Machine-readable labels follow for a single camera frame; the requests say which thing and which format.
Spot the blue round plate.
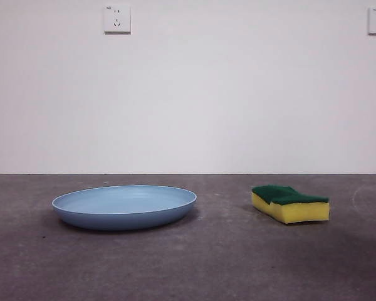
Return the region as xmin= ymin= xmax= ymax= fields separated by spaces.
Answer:
xmin=51 ymin=184 xmax=197 ymax=231

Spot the yellow sponge with green pad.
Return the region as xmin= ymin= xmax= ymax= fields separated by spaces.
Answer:
xmin=251 ymin=184 xmax=330 ymax=225

